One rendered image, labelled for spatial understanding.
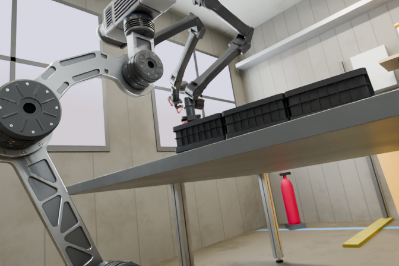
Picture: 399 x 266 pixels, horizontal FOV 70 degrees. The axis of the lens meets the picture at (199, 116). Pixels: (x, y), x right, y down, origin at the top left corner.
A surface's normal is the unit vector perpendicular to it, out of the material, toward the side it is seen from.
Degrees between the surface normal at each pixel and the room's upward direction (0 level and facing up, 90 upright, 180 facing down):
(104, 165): 90
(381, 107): 90
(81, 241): 90
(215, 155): 90
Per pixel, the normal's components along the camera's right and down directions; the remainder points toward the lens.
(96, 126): 0.70, -0.28
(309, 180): -0.70, -0.08
